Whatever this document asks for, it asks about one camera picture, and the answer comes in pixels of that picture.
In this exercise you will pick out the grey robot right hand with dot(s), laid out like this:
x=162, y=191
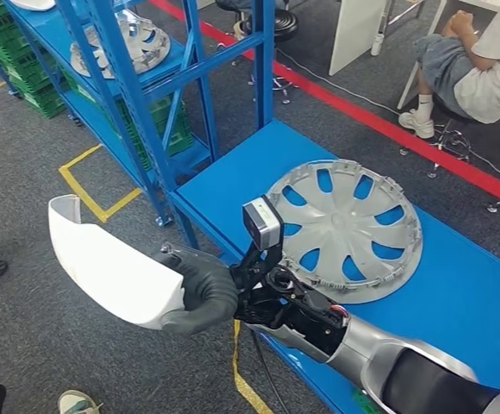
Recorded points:
x=211, y=297

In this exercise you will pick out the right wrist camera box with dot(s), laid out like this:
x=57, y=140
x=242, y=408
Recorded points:
x=263, y=225

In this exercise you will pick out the white board panel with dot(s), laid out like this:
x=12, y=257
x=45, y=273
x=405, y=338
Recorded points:
x=356, y=34

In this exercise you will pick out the white plastic car part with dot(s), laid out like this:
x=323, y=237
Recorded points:
x=103, y=268
x=34, y=4

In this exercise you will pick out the chrome table leg frame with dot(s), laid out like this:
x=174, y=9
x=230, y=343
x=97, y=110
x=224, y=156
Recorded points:
x=377, y=44

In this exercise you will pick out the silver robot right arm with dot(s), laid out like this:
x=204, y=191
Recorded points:
x=374, y=354

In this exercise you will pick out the green plastic crate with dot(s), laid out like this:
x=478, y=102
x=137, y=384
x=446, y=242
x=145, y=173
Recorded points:
x=364, y=403

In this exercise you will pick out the silver wheel hubcap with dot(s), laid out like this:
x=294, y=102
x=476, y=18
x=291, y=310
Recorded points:
x=344, y=220
x=150, y=45

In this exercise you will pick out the seated person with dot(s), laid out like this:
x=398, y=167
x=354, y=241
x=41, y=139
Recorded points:
x=491, y=74

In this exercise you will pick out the blue metal shelf rack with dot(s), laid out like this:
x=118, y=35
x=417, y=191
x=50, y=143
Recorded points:
x=448, y=297
x=34, y=25

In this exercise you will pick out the black round stool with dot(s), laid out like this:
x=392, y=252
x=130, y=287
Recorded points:
x=282, y=25
x=448, y=108

